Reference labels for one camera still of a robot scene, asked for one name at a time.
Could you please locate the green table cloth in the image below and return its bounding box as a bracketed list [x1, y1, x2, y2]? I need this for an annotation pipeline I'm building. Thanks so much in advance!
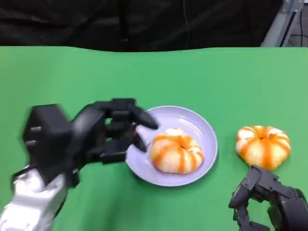
[0, 46, 308, 231]

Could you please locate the black backdrop curtain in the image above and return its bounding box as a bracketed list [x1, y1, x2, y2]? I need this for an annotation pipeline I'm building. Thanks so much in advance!
[0, 0, 283, 52]

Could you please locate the orange white toy bread roll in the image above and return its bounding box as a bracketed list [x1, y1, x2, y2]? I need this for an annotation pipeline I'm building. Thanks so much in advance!
[235, 125, 291, 171]
[149, 128, 205, 174]

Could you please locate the lilac plate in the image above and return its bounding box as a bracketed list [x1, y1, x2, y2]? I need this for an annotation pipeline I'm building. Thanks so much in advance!
[125, 105, 218, 187]

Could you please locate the grey metal frame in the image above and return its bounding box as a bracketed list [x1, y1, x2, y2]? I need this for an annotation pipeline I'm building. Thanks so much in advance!
[260, 0, 308, 48]

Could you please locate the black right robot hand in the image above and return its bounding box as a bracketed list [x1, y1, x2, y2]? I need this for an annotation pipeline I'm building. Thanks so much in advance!
[228, 165, 308, 231]

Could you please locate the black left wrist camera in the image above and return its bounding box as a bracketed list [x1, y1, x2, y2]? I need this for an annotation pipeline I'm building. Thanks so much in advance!
[23, 103, 80, 189]

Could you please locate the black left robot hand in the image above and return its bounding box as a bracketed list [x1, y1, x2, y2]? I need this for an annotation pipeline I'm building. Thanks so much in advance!
[69, 98, 159, 167]

